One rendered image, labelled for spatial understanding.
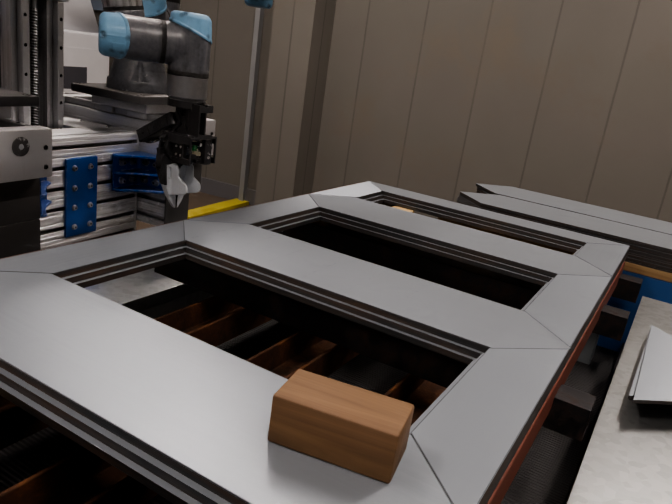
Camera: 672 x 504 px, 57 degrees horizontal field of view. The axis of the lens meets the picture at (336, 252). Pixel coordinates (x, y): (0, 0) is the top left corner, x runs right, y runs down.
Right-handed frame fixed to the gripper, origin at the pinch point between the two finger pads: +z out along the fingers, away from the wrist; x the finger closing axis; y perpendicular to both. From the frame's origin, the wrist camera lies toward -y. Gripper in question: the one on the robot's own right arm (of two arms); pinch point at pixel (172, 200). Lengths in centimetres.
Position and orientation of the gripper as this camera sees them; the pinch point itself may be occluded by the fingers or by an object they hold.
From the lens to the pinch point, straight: 127.2
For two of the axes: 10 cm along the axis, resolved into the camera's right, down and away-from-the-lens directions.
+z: -1.4, 9.4, 3.0
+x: 5.1, -1.9, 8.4
